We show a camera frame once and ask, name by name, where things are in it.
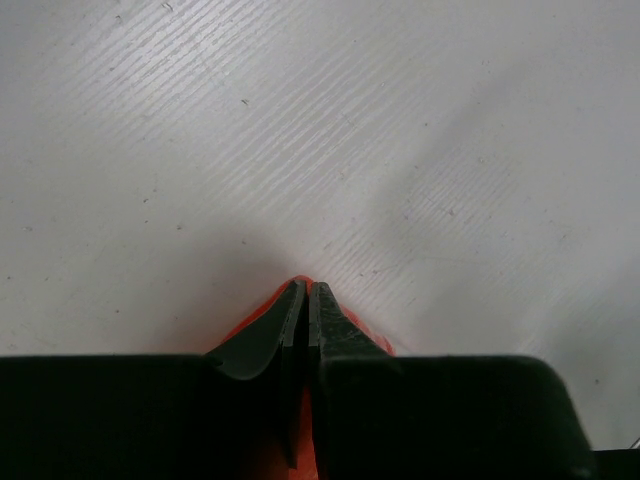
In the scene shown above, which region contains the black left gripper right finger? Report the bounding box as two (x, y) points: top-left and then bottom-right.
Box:
(309, 283), (598, 479)

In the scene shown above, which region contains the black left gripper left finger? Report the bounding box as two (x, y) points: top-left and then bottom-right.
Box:
(1, 280), (306, 479)

